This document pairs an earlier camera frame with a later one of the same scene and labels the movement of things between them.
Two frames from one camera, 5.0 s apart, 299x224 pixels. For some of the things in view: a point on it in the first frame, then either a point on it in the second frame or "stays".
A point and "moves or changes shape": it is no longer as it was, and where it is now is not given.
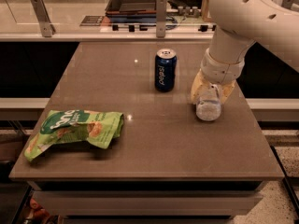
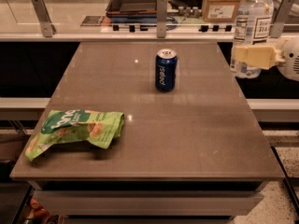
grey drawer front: [147, 203] stays
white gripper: [220, 71] -> [291, 60]
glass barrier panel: [106, 10] stays
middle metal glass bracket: [161, 16] stays
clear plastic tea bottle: [208, 107] moves or changes shape
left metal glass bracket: [47, 28] stays
